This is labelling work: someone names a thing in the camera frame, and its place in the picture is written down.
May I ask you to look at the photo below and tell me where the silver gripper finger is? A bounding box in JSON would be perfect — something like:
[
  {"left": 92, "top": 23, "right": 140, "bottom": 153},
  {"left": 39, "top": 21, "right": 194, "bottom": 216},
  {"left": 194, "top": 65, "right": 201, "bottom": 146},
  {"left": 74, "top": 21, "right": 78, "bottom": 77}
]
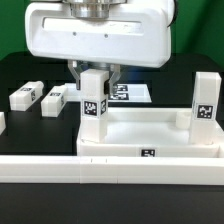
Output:
[
  {"left": 68, "top": 60, "right": 81, "bottom": 90},
  {"left": 104, "top": 64, "right": 121, "bottom": 95}
]

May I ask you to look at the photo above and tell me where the white desk top tray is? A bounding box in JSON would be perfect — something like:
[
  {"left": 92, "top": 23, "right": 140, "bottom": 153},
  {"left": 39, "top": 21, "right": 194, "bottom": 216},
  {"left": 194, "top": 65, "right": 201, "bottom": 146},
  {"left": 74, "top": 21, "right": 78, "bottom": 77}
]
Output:
[{"left": 77, "top": 107, "right": 224, "bottom": 158}]

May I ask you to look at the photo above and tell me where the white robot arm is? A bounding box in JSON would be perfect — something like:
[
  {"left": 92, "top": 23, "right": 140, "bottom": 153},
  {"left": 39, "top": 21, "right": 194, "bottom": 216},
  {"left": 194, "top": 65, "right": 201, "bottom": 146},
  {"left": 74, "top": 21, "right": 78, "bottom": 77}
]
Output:
[{"left": 25, "top": 0, "right": 178, "bottom": 85}]

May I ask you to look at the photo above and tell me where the white block at left edge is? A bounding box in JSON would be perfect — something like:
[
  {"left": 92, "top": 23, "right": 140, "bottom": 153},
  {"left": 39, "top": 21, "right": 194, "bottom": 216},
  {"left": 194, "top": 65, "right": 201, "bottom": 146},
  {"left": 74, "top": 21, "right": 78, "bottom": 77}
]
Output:
[{"left": 0, "top": 112, "right": 6, "bottom": 135}]

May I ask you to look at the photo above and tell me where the white front fence bar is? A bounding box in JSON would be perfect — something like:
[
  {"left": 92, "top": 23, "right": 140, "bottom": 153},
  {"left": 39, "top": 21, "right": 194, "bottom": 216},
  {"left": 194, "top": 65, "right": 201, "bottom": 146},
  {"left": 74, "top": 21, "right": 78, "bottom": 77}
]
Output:
[{"left": 0, "top": 156, "right": 224, "bottom": 185}]

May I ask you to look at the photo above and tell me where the white marker base plate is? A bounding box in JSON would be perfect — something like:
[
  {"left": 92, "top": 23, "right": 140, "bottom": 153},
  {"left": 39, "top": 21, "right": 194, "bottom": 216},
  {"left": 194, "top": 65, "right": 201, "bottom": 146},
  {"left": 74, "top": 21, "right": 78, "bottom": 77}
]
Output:
[{"left": 65, "top": 83, "right": 152, "bottom": 103}]

